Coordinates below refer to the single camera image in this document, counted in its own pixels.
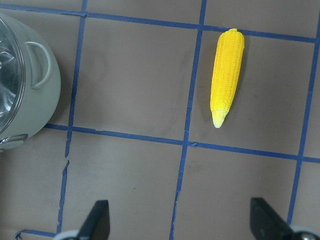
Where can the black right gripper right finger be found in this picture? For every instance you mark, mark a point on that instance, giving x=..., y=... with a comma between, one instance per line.
x=265, y=223

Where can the yellow corn cob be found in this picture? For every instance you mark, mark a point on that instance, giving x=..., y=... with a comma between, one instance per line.
x=225, y=74

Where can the pale green electric pot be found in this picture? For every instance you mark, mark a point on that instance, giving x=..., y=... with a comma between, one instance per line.
x=42, y=86

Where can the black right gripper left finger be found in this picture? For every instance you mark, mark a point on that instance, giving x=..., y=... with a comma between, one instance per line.
x=97, y=224

